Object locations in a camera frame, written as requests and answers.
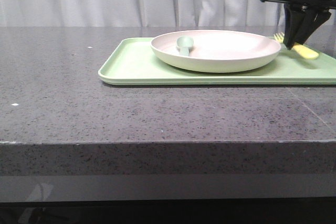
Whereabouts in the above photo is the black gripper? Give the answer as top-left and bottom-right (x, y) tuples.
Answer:
(260, 0), (335, 50)

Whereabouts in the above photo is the yellow plastic fork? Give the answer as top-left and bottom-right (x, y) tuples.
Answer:
(274, 32), (319, 60)

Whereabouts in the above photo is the white round plate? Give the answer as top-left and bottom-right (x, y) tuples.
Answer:
(151, 30), (281, 73)

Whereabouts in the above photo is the pale green plastic spoon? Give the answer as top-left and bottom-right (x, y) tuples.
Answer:
(176, 36), (194, 56)

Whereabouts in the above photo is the light green serving tray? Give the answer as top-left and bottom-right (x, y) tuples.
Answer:
(98, 38), (335, 86)

